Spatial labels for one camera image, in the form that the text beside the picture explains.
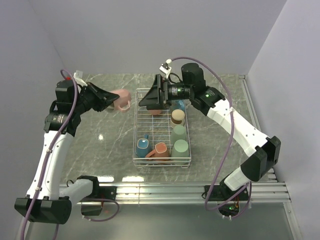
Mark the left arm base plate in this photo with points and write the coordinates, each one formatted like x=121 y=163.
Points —
x=103 y=192

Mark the aluminium mounting rail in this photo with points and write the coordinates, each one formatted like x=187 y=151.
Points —
x=190 y=192

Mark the salmon tumbler cup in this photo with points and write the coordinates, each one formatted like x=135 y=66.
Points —
x=155 y=112

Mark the blue patterned mug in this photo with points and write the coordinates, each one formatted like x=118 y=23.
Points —
x=143 y=146

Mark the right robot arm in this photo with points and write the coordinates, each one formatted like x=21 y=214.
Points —
x=262 y=151

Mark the pale green tumbler cup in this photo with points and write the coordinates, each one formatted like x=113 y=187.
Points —
x=180 y=150

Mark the salmon mug white inside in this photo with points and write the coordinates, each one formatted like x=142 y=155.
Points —
x=159 y=153

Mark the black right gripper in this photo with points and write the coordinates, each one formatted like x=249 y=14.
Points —
x=155 y=99

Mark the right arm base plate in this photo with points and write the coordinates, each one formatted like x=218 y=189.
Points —
x=215 y=193

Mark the pink mug white inside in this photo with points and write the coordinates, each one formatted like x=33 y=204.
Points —
x=122 y=104

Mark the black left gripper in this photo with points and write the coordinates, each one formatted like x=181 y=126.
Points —
x=103 y=97

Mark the steel cup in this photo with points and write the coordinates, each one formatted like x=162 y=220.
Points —
x=177 y=118

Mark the white wire dish rack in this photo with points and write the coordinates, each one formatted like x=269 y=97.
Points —
x=158 y=129

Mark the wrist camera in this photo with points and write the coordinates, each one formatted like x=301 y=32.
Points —
x=78 y=78
x=165 y=68

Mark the light green cup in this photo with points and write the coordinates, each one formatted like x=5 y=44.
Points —
x=178 y=133

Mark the blue mug orange inside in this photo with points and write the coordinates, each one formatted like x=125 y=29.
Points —
x=178 y=105

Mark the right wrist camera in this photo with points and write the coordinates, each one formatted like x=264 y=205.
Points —
x=165 y=68

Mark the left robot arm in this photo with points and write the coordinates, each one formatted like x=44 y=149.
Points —
x=45 y=201

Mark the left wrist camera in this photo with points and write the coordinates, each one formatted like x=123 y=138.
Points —
x=78 y=78

